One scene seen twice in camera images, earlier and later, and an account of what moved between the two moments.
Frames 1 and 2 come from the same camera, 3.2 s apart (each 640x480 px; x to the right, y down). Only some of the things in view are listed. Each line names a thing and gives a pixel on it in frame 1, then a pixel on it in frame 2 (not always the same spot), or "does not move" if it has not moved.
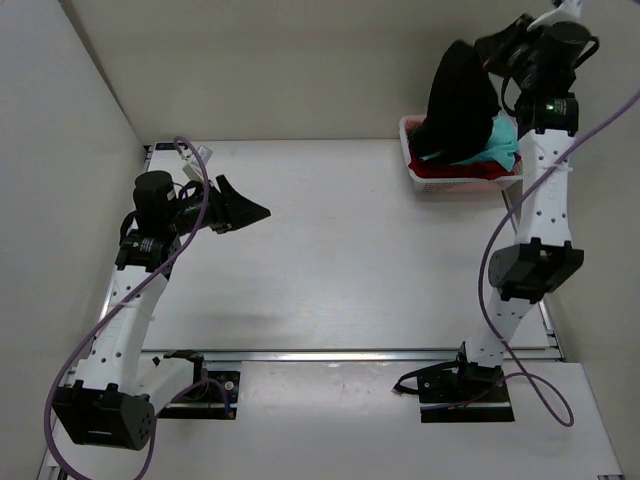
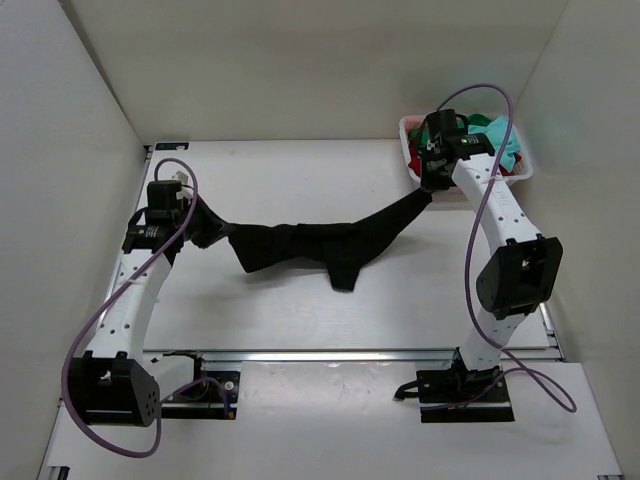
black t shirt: [461, 107] -> [340, 247]
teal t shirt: [502, 146] does not move
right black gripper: [493, 51] -> [433, 175]
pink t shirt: [412, 123] does not move
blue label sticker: [170, 146] does not move
